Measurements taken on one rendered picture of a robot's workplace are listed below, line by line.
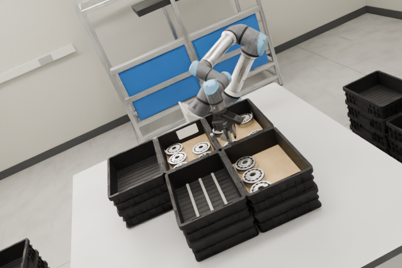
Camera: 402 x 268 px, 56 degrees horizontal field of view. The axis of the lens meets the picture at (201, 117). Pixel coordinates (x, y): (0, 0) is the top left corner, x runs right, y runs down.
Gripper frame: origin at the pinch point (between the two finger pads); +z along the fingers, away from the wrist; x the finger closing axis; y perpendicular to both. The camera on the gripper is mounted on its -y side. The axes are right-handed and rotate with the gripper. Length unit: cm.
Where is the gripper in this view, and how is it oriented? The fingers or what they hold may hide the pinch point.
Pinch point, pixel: (234, 140)
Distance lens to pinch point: 201.0
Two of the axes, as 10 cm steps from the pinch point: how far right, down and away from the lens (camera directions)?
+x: -4.4, 5.6, -7.0
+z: 3.3, 8.3, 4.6
